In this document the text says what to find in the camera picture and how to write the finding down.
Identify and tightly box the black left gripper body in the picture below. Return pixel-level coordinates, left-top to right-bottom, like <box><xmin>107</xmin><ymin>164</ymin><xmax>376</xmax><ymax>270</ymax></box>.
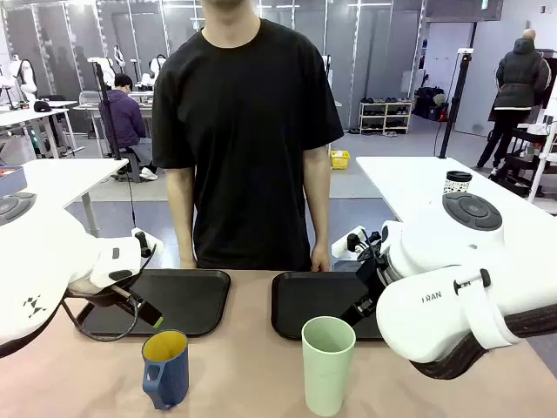
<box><xmin>69</xmin><ymin>283</ymin><xmax>145</xmax><ymax>307</ymax></box>

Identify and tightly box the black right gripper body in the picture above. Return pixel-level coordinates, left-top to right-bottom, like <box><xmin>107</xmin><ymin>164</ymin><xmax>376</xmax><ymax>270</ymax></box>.
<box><xmin>354</xmin><ymin>253</ymin><xmax>391</xmax><ymax>307</ymax></box>

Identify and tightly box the tall pale green cup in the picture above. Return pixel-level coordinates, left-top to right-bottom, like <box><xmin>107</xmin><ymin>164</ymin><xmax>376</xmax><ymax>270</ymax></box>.
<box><xmin>301</xmin><ymin>316</ymin><xmax>357</xmax><ymax>417</ymax></box>

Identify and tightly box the person's left forearm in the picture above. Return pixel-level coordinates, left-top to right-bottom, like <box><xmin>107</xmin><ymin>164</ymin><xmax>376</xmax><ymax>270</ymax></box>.
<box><xmin>302</xmin><ymin>147</ymin><xmax>332</xmax><ymax>252</ymax></box>

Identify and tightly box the person's right forearm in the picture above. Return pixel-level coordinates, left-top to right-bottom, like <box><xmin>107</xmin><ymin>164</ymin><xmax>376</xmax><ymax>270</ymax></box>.
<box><xmin>166</xmin><ymin>167</ymin><xmax>198</xmax><ymax>261</ymax></box>

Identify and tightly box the person's left hand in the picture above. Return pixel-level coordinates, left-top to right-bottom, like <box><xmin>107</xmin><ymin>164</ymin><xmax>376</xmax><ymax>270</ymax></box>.
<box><xmin>310</xmin><ymin>243</ymin><xmax>332</xmax><ymax>273</ymax></box>

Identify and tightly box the black plastic tray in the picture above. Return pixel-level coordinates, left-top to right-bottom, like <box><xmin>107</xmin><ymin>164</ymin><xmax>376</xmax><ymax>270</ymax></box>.
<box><xmin>271</xmin><ymin>271</ymin><xmax>393</xmax><ymax>342</ymax></box>
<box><xmin>74</xmin><ymin>268</ymin><xmax>232</xmax><ymax>339</ymax></box>

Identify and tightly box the blue mug yellow inside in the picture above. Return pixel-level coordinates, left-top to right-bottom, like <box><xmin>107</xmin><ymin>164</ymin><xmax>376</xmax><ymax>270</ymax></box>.
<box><xmin>142</xmin><ymin>329</ymin><xmax>190</xmax><ymax>411</ymax></box>

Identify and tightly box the large white table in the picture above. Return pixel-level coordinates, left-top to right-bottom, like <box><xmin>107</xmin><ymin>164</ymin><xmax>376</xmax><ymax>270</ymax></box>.
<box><xmin>355</xmin><ymin>155</ymin><xmax>557</xmax><ymax>239</ymax></box>

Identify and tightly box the white table grey leg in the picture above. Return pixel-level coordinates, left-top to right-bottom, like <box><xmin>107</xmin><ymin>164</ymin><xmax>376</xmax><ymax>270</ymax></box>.
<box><xmin>0</xmin><ymin>158</ymin><xmax>131</xmax><ymax>239</ymax></box>

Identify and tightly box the white black-spotted travel tumbler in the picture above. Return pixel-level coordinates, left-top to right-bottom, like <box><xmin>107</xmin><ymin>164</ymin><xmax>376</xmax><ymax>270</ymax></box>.
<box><xmin>444</xmin><ymin>170</ymin><xmax>474</xmax><ymax>196</ymax></box>

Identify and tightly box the blue box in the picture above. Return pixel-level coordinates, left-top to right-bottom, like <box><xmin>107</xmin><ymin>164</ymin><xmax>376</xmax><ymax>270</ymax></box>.
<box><xmin>0</xmin><ymin>165</ymin><xmax>27</xmax><ymax>199</ymax></box>

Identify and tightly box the white shoe rack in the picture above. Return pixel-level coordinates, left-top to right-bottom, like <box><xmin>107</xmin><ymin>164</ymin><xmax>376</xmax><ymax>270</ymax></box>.
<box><xmin>359</xmin><ymin>100</ymin><xmax>414</xmax><ymax>136</ymax></box>

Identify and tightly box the seated person purple hoodie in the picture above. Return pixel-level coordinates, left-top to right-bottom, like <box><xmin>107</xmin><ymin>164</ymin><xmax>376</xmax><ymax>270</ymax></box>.
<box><xmin>98</xmin><ymin>73</ymin><xmax>159</xmax><ymax>182</ymax></box>

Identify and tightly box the black bags pile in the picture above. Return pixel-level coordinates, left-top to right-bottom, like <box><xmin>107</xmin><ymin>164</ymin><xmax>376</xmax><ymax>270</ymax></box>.
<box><xmin>413</xmin><ymin>85</ymin><xmax>450</xmax><ymax>123</ymax></box>

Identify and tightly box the black shelf cart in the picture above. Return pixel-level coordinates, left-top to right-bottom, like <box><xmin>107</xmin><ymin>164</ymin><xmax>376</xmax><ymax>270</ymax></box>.
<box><xmin>501</xmin><ymin>125</ymin><xmax>550</xmax><ymax>198</ymax></box>

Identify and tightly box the black pole white head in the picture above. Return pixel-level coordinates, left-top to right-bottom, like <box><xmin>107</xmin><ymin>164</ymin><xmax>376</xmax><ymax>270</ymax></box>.
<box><xmin>438</xmin><ymin>48</ymin><xmax>475</xmax><ymax>160</ymax></box>

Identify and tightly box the white background desk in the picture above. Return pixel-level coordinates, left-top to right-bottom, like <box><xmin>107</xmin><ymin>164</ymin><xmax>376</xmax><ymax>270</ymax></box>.
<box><xmin>0</xmin><ymin>100</ymin><xmax>79</xmax><ymax>158</ymax></box>

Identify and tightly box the person torso black t-shirt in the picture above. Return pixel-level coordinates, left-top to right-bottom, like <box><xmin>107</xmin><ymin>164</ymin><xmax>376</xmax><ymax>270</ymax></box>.
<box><xmin>151</xmin><ymin>0</ymin><xmax>345</xmax><ymax>272</ymax></box>

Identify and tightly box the white humanoid robot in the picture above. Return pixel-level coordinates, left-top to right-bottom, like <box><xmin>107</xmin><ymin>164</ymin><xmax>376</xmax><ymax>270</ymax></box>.
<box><xmin>7</xmin><ymin>53</ymin><xmax>39</xmax><ymax>109</ymax></box>

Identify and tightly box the standing person black jacket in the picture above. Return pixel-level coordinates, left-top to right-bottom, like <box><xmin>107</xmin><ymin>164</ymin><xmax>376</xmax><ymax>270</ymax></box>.
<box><xmin>476</xmin><ymin>29</ymin><xmax>552</xmax><ymax>170</ymax></box>

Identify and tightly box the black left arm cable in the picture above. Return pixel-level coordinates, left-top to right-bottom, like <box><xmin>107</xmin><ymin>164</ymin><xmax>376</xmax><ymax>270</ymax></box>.
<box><xmin>60</xmin><ymin>243</ymin><xmax>158</xmax><ymax>341</ymax></box>

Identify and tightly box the thin black hanging cable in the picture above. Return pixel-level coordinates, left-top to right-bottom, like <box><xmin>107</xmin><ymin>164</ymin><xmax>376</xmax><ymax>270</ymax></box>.
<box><xmin>124</xmin><ymin>168</ymin><xmax>140</xmax><ymax>232</ymax></box>

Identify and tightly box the black camera pole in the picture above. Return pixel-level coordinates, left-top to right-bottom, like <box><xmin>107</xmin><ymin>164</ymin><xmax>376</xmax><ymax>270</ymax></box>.
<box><xmin>88</xmin><ymin>57</ymin><xmax>124</xmax><ymax>162</ymax></box>

